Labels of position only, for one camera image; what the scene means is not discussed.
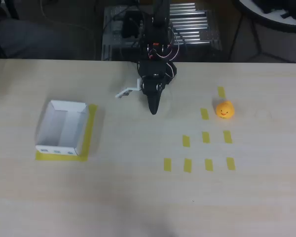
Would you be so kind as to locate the grey chair seat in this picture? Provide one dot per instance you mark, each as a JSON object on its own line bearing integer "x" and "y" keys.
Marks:
{"x": 27, "y": 39}

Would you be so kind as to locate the round white table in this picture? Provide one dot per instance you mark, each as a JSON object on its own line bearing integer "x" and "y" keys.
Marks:
{"x": 269, "y": 21}

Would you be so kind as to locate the yellow rubber duck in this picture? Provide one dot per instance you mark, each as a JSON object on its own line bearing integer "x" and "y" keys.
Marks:
{"x": 225, "y": 109}

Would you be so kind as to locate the white cardboard box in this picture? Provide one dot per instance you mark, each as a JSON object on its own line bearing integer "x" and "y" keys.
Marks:
{"x": 61, "y": 128}

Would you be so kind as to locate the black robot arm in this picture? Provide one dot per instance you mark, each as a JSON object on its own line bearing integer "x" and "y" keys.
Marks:
{"x": 160, "y": 14}

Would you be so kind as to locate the black device on rack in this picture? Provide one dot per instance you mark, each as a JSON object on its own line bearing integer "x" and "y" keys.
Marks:
{"x": 130, "y": 24}

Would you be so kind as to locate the silver metal roller rack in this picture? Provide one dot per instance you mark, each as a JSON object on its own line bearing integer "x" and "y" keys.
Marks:
{"x": 192, "y": 24}

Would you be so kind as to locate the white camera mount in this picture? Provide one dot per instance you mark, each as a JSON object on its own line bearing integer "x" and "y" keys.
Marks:
{"x": 128, "y": 91}

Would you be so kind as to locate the yellow tape strip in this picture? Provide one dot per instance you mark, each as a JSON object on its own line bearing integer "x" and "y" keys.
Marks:
{"x": 187, "y": 165}
{"x": 205, "y": 137}
{"x": 230, "y": 163}
{"x": 227, "y": 137}
{"x": 209, "y": 165}
{"x": 186, "y": 141}
{"x": 167, "y": 164}
{"x": 204, "y": 114}
{"x": 221, "y": 91}

